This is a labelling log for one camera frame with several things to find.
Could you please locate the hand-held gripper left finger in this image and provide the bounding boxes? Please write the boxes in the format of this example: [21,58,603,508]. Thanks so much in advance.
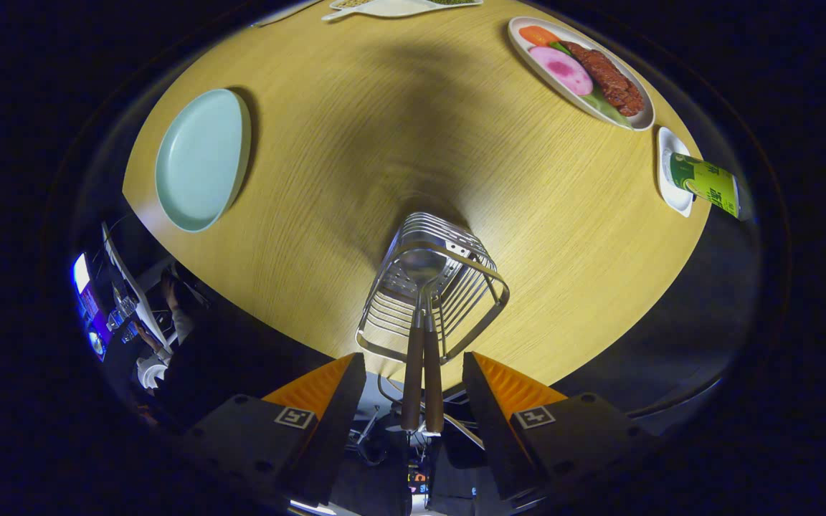
[176,352,368,506]

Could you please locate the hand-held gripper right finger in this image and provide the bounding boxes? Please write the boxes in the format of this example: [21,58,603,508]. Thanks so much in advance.
[462,351,661,502]

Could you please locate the wooden handle metal fork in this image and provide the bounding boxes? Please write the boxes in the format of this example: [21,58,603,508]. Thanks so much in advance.
[422,287,445,435]

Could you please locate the wooden handle metal spoon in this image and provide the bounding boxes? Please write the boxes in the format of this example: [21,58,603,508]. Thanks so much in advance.
[399,247,450,432]

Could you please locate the white desk edge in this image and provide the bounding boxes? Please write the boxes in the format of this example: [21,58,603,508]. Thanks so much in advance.
[101,222,170,348]

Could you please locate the white square coaster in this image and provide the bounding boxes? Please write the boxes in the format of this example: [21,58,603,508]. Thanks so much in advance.
[657,127,696,218]

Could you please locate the pale green plate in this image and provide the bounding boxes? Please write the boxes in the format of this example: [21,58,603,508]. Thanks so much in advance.
[155,88,252,234]

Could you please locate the glowing blue screen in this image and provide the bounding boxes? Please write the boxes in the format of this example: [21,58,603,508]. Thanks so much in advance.
[71,252,109,359]

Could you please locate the green label drink bottle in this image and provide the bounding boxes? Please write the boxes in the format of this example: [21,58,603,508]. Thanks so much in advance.
[669,152,744,221]

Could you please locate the green lettuce leaf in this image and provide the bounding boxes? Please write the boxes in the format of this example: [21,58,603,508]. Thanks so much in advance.
[549,42,632,128]

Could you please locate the pink ham slice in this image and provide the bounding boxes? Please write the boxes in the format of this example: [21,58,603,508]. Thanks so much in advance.
[528,45,594,97]

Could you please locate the brown meat patty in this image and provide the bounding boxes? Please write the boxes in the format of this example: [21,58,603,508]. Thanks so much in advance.
[562,41,645,118]

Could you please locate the round beige food plate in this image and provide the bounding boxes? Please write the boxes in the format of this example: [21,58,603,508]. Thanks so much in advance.
[508,16,656,132]

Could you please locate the orange carrot slice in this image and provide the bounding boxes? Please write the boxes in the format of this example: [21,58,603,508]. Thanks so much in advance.
[518,25,561,47]

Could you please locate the white divided snack tray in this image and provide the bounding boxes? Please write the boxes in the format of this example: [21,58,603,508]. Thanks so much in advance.
[321,0,484,22]

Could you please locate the metal wire cutlery rack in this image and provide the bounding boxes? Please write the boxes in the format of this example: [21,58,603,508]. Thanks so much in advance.
[355,211,511,366]

